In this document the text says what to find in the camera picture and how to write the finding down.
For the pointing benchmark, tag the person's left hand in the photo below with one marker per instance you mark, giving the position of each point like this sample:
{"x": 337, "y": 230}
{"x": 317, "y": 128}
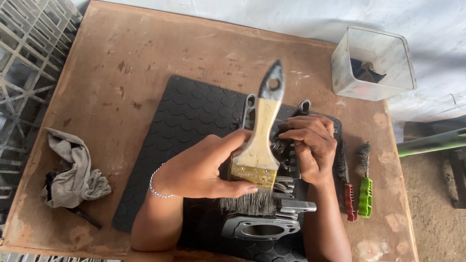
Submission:
{"x": 194, "y": 171}

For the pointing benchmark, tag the person's right hand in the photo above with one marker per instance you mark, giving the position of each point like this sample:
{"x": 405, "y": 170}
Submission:
{"x": 315, "y": 149}

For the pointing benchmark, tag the grey metal engine cylinder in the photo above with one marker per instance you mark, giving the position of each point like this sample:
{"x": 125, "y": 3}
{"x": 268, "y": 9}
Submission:
{"x": 280, "y": 189}

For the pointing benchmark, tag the black rubber mat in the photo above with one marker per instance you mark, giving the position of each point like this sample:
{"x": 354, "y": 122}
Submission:
{"x": 189, "y": 120}

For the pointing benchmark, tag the black cloth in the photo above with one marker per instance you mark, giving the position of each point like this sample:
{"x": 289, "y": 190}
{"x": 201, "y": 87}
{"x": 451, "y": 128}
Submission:
{"x": 366, "y": 72}

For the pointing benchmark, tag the translucent square plastic container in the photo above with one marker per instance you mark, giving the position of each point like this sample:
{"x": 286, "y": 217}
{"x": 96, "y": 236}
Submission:
{"x": 371, "y": 62}

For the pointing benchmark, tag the green bar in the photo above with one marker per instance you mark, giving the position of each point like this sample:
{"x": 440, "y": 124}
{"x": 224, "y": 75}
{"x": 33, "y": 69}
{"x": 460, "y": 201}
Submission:
{"x": 429, "y": 142}

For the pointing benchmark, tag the grey dirty rag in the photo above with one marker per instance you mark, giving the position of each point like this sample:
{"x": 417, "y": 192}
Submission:
{"x": 76, "y": 171}

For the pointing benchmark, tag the black stick tool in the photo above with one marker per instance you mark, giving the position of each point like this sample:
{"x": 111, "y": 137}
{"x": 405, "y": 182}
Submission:
{"x": 85, "y": 217}

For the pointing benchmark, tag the grey plastic crate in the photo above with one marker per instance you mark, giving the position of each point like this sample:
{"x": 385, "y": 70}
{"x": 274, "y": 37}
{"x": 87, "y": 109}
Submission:
{"x": 25, "y": 80}

